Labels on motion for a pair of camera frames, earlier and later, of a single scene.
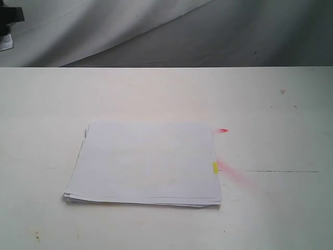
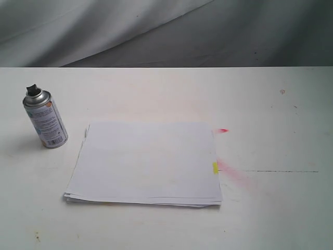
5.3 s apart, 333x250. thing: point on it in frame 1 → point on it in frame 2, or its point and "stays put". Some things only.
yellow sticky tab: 215,167 stays put
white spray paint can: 5,42 → 46,117
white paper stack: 163,163 stays put
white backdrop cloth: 171,33 stays put
